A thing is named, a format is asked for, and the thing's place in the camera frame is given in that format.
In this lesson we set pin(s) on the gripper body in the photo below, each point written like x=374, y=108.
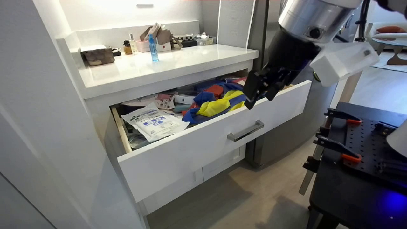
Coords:
x=292, y=54

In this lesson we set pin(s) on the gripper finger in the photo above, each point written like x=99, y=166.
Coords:
x=252, y=89
x=275, y=87

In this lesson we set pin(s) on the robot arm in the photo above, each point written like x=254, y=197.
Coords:
x=314, y=16

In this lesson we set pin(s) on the white drawer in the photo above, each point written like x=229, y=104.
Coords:
x=203, y=149

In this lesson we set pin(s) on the red cloth item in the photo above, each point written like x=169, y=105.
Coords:
x=214, y=90

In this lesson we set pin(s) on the blue and yellow cloth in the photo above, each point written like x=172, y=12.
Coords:
x=213, y=106

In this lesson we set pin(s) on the stainless steel refrigerator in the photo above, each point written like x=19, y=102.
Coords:
x=286, y=133

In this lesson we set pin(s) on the clear plastic container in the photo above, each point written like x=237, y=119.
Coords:
x=205, y=39

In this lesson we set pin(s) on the small white box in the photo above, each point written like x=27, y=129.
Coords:
x=184, y=99

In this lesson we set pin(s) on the flat black case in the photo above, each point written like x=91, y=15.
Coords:
x=187, y=44

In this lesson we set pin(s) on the white cabinet door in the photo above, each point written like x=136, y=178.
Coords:
x=173, y=194
x=224, y=163

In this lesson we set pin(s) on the pink patterned paper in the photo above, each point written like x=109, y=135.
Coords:
x=165, y=101

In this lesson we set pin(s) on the white chair with orange cushion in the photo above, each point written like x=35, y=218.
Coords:
x=389, y=30

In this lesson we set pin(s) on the glass table with wooden legs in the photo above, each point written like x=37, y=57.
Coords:
x=392, y=47

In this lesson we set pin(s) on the white packet with blue print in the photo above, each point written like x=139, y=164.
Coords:
x=155, y=122

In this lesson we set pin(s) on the blue spray bottle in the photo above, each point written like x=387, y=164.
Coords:
x=153, y=51

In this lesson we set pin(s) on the bundle of brown paper bags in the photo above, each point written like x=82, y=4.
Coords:
x=160, y=35

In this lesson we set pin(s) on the pink and white box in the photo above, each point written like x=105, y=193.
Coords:
x=146, y=47

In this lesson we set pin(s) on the clear perfume bottle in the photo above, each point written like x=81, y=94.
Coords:
x=133, y=46

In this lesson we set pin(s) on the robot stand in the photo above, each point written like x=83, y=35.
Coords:
x=349, y=190

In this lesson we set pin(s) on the small amber bottle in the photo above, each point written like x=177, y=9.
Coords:
x=127, y=48

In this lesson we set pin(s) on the brown woven pouch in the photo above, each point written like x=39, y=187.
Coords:
x=99, y=57

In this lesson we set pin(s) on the flat white box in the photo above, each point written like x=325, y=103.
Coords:
x=93, y=47

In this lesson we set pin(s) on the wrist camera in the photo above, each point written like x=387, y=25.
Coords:
x=343, y=62

